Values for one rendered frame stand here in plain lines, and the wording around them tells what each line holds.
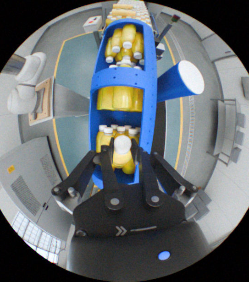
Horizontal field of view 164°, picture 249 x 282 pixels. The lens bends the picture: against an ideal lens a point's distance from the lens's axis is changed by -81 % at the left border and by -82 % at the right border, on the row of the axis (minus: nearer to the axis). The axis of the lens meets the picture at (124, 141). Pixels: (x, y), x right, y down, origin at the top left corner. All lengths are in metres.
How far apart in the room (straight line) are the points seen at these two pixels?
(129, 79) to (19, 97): 0.57
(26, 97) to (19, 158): 1.12
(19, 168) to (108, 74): 1.57
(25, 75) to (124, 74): 0.51
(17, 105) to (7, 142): 2.27
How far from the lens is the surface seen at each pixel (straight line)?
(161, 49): 1.00
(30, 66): 0.59
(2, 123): 2.87
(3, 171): 1.51
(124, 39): 0.49
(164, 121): 1.54
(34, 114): 0.74
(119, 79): 0.28
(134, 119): 0.52
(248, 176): 3.54
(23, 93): 0.62
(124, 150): 0.20
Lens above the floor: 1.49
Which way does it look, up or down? 73 degrees down
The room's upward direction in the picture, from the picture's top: 166 degrees clockwise
